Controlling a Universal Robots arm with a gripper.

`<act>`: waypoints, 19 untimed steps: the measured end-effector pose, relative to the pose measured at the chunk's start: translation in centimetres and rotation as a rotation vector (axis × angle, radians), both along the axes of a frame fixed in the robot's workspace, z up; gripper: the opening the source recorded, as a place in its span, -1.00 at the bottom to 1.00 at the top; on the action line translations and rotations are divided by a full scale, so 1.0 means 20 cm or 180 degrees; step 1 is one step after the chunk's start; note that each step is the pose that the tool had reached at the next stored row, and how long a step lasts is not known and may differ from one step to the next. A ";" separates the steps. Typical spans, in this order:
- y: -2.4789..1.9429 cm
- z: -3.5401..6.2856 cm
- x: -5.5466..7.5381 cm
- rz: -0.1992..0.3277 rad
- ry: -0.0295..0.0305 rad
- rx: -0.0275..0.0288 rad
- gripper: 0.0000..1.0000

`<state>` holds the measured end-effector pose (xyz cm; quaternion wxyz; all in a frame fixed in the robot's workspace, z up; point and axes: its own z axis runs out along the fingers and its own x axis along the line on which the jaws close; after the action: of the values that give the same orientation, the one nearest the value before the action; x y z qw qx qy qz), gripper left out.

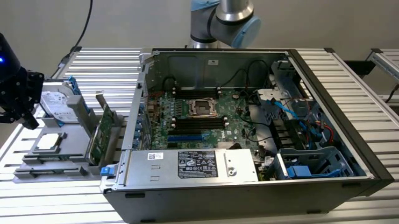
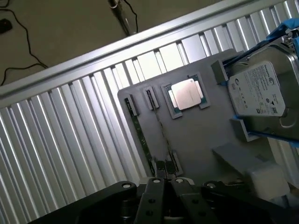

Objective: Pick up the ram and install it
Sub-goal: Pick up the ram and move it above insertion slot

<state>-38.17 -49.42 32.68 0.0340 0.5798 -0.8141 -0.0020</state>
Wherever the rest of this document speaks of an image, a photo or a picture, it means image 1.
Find blue disk bay clip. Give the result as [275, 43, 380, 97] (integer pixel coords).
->
[287, 165, 314, 180]

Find metal slat side table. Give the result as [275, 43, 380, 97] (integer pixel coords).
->
[366, 48, 399, 85]

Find black looping power wire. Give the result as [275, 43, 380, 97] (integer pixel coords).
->
[231, 59, 271, 94]

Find grey plastic drive bracket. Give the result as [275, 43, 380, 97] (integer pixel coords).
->
[256, 88, 291, 107]

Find light blue data wire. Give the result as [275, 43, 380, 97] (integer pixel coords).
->
[271, 98, 324, 143]

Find silver chipset heat sink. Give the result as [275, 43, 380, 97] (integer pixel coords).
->
[218, 141, 242, 150]

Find red wire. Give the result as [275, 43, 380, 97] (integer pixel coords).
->
[323, 125, 336, 145]

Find blue expansion slot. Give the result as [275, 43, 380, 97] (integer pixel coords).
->
[167, 136, 203, 142]

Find short black expansion slot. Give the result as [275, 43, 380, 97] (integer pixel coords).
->
[168, 129, 200, 136]

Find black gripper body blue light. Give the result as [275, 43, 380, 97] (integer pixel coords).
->
[0, 32, 30, 111]

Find grey disk bay cage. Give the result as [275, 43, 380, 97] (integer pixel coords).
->
[271, 146, 355, 181]

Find CPU socket with metal frame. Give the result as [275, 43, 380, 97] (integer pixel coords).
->
[184, 98, 216, 117]

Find hard disk with blue bracket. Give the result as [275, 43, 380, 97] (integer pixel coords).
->
[39, 75, 83, 125]

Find blue case latch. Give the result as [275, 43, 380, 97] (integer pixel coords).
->
[100, 164, 115, 180]

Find grey parts rack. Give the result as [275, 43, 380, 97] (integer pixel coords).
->
[14, 77, 130, 183]

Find open black PC case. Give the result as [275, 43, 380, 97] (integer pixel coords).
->
[99, 48, 395, 223]

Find green graphics card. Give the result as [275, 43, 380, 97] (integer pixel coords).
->
[87, 90, 119, 167]

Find silver power supply unit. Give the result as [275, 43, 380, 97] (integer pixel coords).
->
[115, 148, 260, 187]

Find green motherboard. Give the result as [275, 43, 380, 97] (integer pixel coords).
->
[146, 90, 266, 161]

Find black cable to table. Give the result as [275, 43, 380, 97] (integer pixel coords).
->
[50, 0, 95, 79]

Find grey metal drive cage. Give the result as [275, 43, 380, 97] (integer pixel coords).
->
[268, 60, 303, 100]

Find silver CPU chip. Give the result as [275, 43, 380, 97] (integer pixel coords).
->
[34, 133, 64, 150]

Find thin black side cable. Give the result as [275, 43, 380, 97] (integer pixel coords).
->
[383, 83, 399, 105]

